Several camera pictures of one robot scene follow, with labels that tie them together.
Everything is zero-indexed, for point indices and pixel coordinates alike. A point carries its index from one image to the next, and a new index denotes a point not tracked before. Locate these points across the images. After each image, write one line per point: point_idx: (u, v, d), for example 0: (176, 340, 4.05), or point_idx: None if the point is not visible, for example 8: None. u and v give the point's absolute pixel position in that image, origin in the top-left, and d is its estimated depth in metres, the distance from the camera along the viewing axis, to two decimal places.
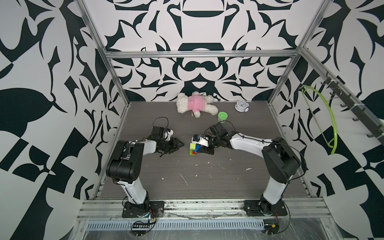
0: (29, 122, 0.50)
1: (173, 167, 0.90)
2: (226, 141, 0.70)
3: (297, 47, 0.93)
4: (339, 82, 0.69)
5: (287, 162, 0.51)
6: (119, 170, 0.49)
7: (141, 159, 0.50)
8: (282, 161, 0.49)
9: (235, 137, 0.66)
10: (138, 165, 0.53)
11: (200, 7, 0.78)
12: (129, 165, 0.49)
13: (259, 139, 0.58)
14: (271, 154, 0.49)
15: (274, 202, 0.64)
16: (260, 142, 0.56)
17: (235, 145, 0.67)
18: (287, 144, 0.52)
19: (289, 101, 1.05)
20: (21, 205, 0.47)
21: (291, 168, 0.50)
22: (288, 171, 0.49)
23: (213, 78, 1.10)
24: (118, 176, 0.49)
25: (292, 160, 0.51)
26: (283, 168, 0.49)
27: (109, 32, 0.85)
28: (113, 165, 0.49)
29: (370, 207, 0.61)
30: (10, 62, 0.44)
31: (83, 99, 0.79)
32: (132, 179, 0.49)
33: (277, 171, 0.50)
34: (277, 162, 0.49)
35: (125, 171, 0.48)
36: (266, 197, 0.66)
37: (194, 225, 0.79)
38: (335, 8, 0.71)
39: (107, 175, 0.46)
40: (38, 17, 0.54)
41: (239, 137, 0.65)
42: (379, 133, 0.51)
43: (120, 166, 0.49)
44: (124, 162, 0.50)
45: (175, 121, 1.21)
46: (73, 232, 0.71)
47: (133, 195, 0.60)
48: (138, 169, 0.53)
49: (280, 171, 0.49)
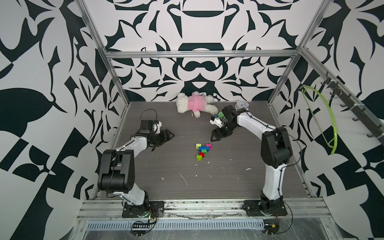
0: (29, 122, 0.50)
1: (172, 168, 0.89)
2: (232, 115, 0.74)
3: (297, 47, 0.93)
4: (339, 82, 0.69)
5: (282, 151, 0.55)
6: (112, 181, 0.46)
7: (133, 166, 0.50)
8: (276, 147, 0.54)
9: (242, 114, 0.69)
10: (132, 173, 0.51)
11: (194, 7, 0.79)
12: (122, 176, 0.47)
13: (264, 123, 0.61)
14: (270, 139, 0.53)
15: (272, 197, 0.65)
16: (264, 126, 0.59)
17: (239, 121, 0.72)
18: (287, 134, 0.55)
19: (289, 101, 1.05)
20: (21, 206, 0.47)
21: (283, 155, 0.55)
22: (278, 157, 0.54)
23: (213, 78, 1.10)
24: (113, 188, 0.46)
25: (286, 150, 0.55)
26: (274, 153, 0.54)
27: (109, 32, 0.86)
28: (106, 178, 0.46)
29: (370, 206, 0.61)
30: (11, 62, 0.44)
31: (83, 99, 0.79)
32: (127, 189, 0.47)
33: (268, 155, 0.56)
34: (272, 147, 0.53)
35: (119, 182, 0.46)
36: (264, 192, 0.68)
37: (194, 225, 0.79)
38: (335, 8, 0.71)
39: (100, 189, 0.47)
40: (38, 18, 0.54)
41: (246, 116, 0.68)
42: (379, 133, 0.51)
43: (113, 178, 0.46)
44: (116, 174, 0.47)
45: (175, 121, 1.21)
46: (73, 231, 0.72)
47: (132, 199, 0.59)
48: (132, 178, 0.51)
49: (270, 155, 0.54)
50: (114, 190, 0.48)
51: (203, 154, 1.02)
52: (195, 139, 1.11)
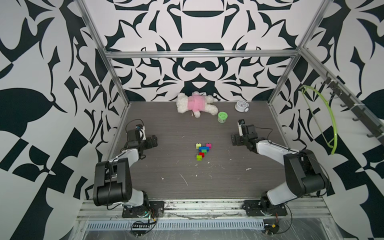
0: (29, 122, 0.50)
1: (172, 168, 0.89)
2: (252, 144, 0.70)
3: (297, 47, 0.93)
4: (339, 82, 0.69)
5: (312, 178, 0.47)
6: (110, 193, 0.44)
7: (129, 175, 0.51)
8: (303, 173, 0.47)
9: (262, 142, 0.65)
10: (129, 182, 0.49)
11: (194, 8, 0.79)
12: (119, 186, 0.45)
13: (285, 147, 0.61)
14: (294, 163, 0.47)
15: (273, 203, 0.64)
16: (285, 150, 0.54)
17: (261, 150, 0.66)
18: (315, 159, 0.48)
19: (289, 101, 1.05)
20: (21, 206, 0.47)
21: (314, 182, 0.46)
22: (308, 184, 0.46)
23: (213, 78, 1.10)
24: (112, 200, 0.44)
25: (316, 177, 0.47)
26: (303, 180, 0.46)
27: (109, 32, 0.86)
28: (103, 190, 0.44)
29: (370, 206, 0.61)
30: (11, 61, 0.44)
31: (83, 99, 0.79)
32: (126, 198, 0.45)
33: (295, 182, 0.47)
34: (298, 172, 0.47)
35: (118, 192, 0.44)
36: (269, 194, 0.66)
37: (194, 225, 0.79)
38: (335, 8, 0.71)
39: (99, 203, 0.44)
40: (38, 18, 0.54)
41: (267, 143, 0.64)
42: (379, 133, 0.51)
43: (111, 189, 0.44)
44: (114, 184, 0.45)
45: (175, 121, 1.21)
46: (73, 231, 0.72)
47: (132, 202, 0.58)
48: (129, 186, 0.49)
49: (298, 182, 0.46)
50: (113, 203, 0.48)
51: (203, 154, 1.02)
52: (195, 139, 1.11)
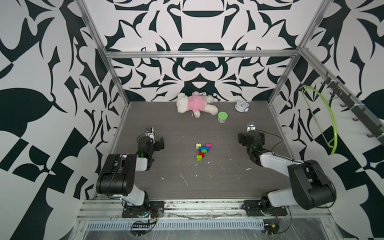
0: (29, 122, 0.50)
1: (172, 168, 0.89)
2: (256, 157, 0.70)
3: (297, 47, 0.93)
4: (339, 82, 0.69)
5: (319, 190, 0.45)
6: (112, 184, 0.46)
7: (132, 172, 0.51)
8: (310, 185, 0.47)
9: (265, 155, 0.65)
10: (131, 177, 0.50)
11: (194, 8, 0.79)
12: (121, 178, 0.46)
13: (288, 158, 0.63)
14: (299, 175, 0.46)
15: (273, 204, 0.64)
16: (289, 161, 0.53)
17: (265, 163, 0.65)
18: (320, 170, 0.47)
19: (289, 101, 1.05)
20: (21, 206, 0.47)
21: (321, 195, 0.44)
22: (315, 197, 0.44)
23: (213, 78, 1.10)
24: (111, 191, 0.46)
25: (323, 189, 0.45)
26: (309, 191, 0.45)
27: (109, 32, 0.86)
28: (105, 180, 0.46)
29: (370, 206, 0.61)
30: (11, 62, 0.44)
31: (83, 99, 0.79)
32: (125, 192, 0.46)
33: (302, 194, 0.45)
34: (304, 184, 0.45)
35: (118, 185, 0.45)
36: (271, 195, 0.64)
37: (194, 225, 0.79)
38: (335, 8, 0.71)
39: (99, 192, 0.46)
40: (38, 18, 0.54)
41: (269, 155, 0.63)
42: (379, 133, 0.51)
43: (113, 180, 0.46)
44: (116, 176, 0.47)
45: (175, 121, 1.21)
46: (73, 231, 0.72)
47: (131, 200, 0.59)
48: (131, 182, 0.50)
49: (305, 194, 0.44)
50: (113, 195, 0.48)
51: (203, 154, 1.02)
52: (195, 139, 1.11)
